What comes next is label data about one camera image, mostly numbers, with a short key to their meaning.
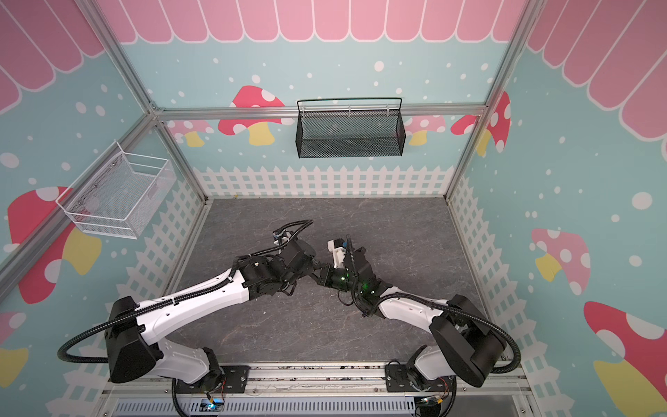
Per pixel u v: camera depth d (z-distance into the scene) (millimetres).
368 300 630
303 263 582
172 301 442
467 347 426
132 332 400
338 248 756
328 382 745
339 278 706
